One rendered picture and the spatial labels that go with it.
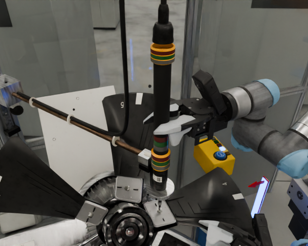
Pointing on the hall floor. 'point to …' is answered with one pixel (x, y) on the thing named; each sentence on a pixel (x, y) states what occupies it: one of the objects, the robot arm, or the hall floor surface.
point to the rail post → (195, 234)
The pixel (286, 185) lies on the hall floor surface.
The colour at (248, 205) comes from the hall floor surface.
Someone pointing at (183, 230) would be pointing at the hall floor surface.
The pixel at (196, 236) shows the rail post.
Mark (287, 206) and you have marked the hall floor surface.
